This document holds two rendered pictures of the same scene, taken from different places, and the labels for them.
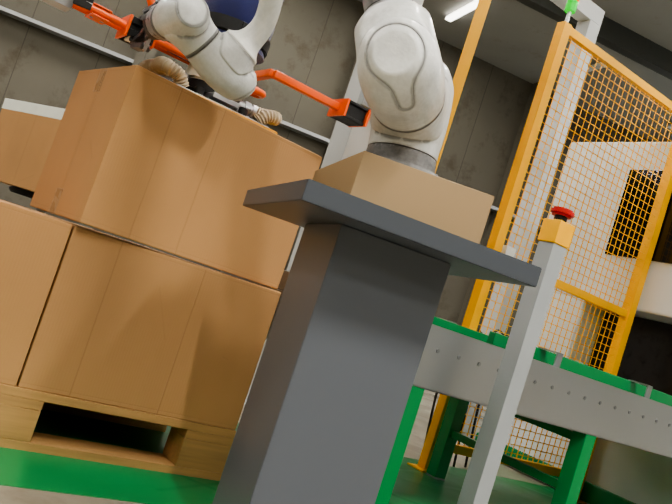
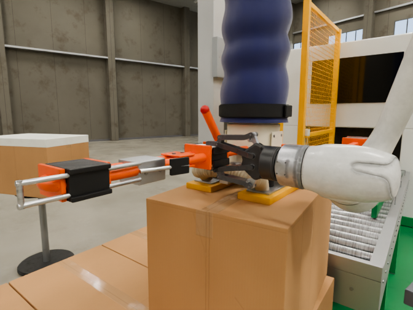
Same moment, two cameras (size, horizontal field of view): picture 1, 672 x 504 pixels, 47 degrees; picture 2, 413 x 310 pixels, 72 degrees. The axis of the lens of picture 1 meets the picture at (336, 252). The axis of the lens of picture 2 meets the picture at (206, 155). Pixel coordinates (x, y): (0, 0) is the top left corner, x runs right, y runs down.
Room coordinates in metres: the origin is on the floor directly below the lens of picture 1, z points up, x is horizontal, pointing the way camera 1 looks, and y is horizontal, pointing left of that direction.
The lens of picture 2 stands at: (1.33, 0.93, 1.19)
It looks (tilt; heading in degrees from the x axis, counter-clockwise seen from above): 8 degrees down; 341
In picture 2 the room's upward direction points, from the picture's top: straight up
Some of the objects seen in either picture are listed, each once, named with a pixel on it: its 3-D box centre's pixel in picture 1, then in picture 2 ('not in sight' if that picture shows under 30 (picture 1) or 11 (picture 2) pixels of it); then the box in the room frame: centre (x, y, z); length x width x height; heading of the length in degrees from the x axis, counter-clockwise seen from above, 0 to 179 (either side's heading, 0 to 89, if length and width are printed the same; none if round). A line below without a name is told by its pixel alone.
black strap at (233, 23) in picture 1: (231, 36); (254, 111); (2.16, 0.48, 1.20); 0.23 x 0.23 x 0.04
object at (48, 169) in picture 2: not in sight; (75, 177); (1.83, 0.98, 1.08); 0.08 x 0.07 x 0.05; 123
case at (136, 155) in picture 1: (179, 180); (252, 242); (2.14, 0.48, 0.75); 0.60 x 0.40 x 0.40; 128
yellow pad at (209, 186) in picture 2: not in sight; (227, 173); (2.24, 0.53, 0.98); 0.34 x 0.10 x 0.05; 123
